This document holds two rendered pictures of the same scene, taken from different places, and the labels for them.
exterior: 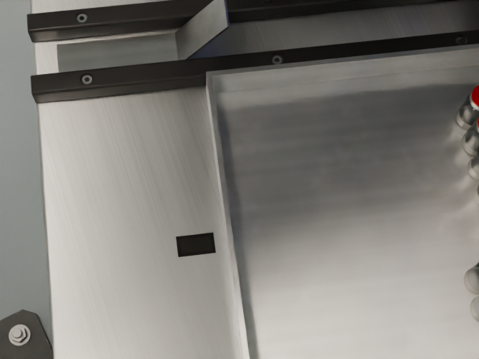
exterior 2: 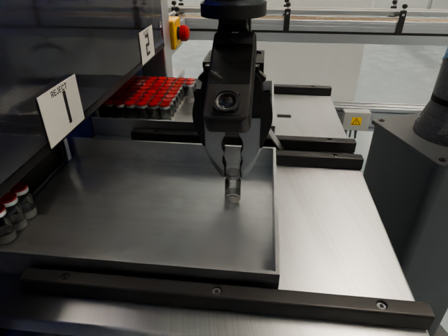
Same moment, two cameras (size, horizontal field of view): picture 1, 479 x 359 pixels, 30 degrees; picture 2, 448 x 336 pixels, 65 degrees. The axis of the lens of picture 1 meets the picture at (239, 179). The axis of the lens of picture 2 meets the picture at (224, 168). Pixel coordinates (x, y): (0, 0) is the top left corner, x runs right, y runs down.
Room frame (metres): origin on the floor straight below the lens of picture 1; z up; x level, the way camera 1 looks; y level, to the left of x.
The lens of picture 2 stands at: (0.87, 0.15, 1.18)
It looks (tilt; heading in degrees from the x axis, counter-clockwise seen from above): 32 degrees down; 200
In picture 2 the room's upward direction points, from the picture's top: straight up
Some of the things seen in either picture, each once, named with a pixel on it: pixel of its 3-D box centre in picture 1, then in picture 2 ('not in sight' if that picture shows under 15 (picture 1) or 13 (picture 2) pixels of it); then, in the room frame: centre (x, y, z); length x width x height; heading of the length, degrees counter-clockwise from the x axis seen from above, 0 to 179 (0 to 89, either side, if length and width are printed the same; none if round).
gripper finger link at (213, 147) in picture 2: not in sight; (217, 139); (0.48, 0.00, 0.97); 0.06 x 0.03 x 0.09; 14
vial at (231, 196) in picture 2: not in sight; (233, 186); (0.49, 0.02, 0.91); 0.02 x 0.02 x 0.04
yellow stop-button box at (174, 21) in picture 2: not in sight; (165, 33); (0.00, -0.33, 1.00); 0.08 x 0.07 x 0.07; 104
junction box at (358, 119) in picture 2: not in sight; (355, 119); (-0.79, 0.20, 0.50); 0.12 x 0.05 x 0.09; 104
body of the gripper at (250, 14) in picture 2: not in sight; (234, 57); (0.47, 0.01, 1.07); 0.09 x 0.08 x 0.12; 14
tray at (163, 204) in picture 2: not in sight; (148, 198); (0.55, -0.08, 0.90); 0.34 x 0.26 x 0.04; 104
